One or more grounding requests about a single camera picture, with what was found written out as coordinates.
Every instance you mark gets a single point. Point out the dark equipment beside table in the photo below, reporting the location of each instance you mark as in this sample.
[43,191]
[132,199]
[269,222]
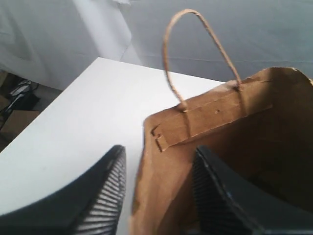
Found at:
[17,102]

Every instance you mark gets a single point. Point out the brown paper bag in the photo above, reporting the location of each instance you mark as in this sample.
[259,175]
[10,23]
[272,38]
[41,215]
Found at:
[261,127]

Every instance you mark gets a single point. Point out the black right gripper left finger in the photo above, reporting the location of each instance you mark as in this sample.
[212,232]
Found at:
[90,205]

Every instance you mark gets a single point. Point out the white backdrop curtain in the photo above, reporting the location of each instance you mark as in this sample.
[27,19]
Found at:
[51,42]

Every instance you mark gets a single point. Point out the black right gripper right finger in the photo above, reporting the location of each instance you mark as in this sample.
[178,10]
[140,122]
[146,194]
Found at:
[227,204]

